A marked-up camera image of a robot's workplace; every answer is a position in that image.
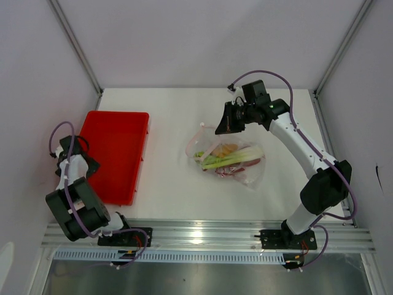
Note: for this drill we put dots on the aluminium frame post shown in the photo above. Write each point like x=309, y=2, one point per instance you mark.
x=74, y=43
x=349, y=36

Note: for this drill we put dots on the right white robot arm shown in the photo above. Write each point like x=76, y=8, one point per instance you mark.
x=328, y=179

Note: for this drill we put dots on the left aluminium frame post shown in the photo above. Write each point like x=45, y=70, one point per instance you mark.
x=74, y=43

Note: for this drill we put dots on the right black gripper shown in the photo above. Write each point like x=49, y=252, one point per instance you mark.
x=228, y=125

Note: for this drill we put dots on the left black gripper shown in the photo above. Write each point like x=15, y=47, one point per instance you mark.
x=93, y=166

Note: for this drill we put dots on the right aluminium frame post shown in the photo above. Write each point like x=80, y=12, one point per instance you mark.
x=349, y=36

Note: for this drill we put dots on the white slotted cable duct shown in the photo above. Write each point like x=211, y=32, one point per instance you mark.
x=209, y=257

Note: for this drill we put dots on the red plastic tray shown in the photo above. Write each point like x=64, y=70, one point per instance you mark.
x=116, y=141

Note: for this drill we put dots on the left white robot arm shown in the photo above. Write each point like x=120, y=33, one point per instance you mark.
x=75, y=205

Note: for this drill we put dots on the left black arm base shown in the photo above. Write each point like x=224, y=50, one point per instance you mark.
x=131, y=239

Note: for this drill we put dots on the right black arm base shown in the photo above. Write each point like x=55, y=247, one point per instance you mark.
x=274, y=239

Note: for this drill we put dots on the green white toy celery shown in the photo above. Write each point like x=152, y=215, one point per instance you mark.
x=241, y=155

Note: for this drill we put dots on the aluminium mounting rail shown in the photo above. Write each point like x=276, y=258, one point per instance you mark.
x=243, y=236

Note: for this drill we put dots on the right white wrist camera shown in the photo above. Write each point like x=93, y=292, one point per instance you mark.
x=234, y=90

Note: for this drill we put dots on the clear zip top bag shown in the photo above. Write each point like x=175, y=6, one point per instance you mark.
x=205, y=140

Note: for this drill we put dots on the yellow toy food piece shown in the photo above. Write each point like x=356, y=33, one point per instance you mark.
x=224, y=150

